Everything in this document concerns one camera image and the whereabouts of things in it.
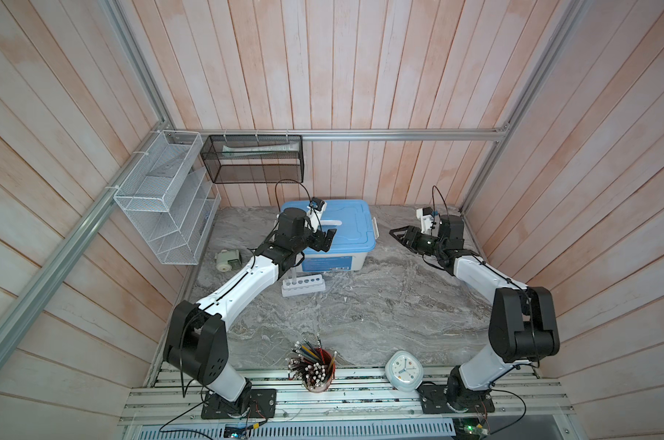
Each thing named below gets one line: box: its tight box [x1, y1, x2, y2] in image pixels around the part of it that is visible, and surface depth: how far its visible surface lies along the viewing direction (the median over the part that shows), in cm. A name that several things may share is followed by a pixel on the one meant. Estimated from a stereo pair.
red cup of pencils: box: [286, 334, 337, 394], surface depth 68 cm
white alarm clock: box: [385, 350, 425, 393], surface depth 79 cm
